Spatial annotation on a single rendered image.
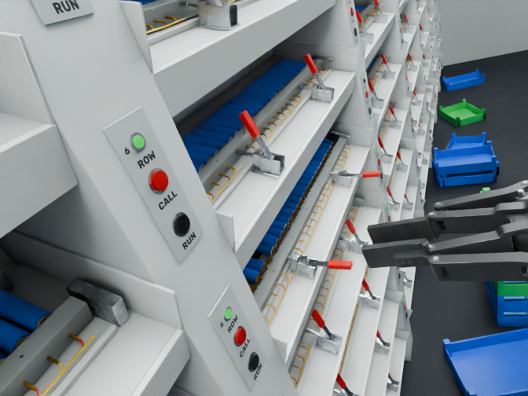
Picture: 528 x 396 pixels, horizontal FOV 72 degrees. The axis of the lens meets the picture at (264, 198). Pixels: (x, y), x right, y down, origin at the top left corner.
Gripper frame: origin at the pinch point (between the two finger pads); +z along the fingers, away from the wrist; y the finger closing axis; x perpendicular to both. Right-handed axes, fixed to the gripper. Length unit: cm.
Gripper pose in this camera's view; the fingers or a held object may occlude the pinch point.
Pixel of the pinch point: (396, 243)
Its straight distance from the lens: 45.1
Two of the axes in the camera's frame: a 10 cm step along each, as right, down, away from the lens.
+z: -8.1, 1.9, 5.6
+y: -3.8, 5.6, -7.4
